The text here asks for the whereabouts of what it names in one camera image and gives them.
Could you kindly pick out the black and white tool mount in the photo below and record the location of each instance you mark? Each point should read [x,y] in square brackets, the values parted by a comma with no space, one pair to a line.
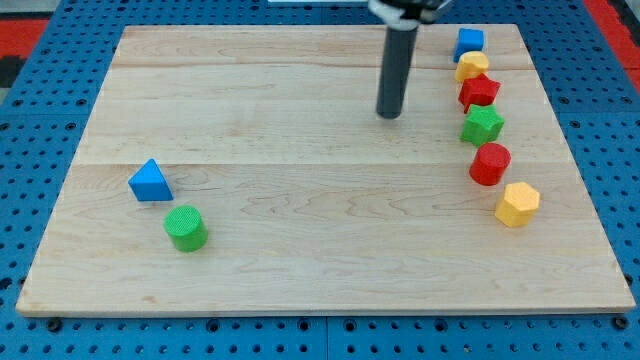
[409,14]

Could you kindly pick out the yellow hexagon block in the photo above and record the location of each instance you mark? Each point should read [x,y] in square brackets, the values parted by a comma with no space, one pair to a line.
[517,205]

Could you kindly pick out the green cylinder block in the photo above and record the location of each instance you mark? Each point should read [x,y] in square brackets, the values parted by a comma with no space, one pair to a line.
[186,229]

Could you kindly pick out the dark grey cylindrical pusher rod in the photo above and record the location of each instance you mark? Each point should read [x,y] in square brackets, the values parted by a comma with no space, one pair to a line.
[398,52]

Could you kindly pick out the light wooden board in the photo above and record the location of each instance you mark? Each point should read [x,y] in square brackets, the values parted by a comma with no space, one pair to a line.
[313,204]

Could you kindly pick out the red cylinder block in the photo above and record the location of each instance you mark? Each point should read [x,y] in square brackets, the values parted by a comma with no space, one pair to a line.
[490,164]

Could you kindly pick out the green star block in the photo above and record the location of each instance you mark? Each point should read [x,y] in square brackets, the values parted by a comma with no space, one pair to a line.
[482,124]

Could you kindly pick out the blue triangle block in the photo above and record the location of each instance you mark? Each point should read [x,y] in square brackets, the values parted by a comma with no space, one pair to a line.
[149,184]

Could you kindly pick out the blue cube block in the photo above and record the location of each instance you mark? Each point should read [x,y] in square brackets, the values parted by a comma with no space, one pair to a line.
[468,40]

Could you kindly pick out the yellow heart block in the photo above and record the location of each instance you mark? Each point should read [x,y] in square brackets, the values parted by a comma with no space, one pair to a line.
[470,65]

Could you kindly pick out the red star block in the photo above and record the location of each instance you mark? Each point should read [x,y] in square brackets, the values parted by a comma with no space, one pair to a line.
[480,90]

